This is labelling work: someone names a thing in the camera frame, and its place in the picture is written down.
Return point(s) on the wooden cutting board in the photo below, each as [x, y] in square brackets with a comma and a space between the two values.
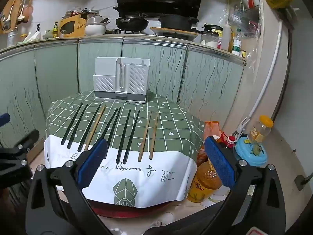
[171, 30]

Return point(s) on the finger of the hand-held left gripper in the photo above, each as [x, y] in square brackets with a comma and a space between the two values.
[27, 142]
[4, 120]

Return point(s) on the small yellow jar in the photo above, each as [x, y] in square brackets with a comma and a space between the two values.
[243, 53]

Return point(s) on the black wok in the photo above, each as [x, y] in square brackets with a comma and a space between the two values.
[132, 23]

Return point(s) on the hanging white ladle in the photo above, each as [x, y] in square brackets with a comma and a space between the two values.
[20, 16]

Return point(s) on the orange plastic bag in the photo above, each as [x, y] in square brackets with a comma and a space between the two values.
[211, 127]

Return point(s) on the dark sauce bottle red cap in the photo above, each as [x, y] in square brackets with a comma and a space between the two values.
[229, 140]

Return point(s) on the black kitchen appliance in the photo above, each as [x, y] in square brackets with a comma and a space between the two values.
[212, 27]

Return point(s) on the green glass bottle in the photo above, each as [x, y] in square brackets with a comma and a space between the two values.
[55, 30]

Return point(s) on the white plastic bag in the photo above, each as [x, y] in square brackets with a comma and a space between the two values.
[33, 36]

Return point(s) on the small black bottle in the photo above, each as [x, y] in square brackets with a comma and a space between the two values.
[38, 28]

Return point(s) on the yellow cooking oil bottle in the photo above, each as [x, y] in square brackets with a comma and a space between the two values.
[203, 183]

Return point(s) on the glass jar with white powder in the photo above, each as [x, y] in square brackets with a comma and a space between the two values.
[209, 41]

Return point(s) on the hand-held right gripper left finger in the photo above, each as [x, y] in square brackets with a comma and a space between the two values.
[94, 161]

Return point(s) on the glass corner shelf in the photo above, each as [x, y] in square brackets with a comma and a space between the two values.
[244, 12]

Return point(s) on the green checked tablecloth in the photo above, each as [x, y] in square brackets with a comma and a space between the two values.
[166, 127]

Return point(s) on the hanging wooden board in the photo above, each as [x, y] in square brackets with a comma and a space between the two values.
[5, 9]

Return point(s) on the black chopstick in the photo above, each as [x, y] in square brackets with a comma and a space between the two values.
[72, 124]
[123, 135]
[77, 126]
[114, 124]
[89, 128]
[131, 137]
[108, 123]

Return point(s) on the white cooking pot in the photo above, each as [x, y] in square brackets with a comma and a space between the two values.
[94, 29]

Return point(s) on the white bottle with green label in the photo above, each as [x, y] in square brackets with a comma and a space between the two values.
[236, 46]

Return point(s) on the black cast iron pot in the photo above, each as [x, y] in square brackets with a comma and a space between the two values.
[176, 22]

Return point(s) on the blue plastic container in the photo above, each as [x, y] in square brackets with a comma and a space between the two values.
[247, 156]

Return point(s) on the pale green teapot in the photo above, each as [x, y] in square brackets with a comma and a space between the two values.
[48, 34]

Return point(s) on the wall socket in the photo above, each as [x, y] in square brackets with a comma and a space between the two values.
[302, 182]

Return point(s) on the clear jar with yellow lid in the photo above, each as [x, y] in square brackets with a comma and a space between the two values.
[260, 129]

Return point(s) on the white slotted utensil holder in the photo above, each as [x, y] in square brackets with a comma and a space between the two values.
[107, 83]

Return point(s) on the hanging pink spatula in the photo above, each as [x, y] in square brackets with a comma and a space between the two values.
[28, 11]

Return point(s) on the red round table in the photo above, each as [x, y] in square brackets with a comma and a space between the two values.
[137, 211]

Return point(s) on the white pipe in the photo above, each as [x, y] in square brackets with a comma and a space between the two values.
[275, 61]

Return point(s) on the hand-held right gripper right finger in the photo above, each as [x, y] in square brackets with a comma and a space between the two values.
[220, 161]

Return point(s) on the white squeeze bottle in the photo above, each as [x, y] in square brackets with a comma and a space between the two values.
[226, 38]

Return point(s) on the gas stove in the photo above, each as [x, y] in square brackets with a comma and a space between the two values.
[137, 31]

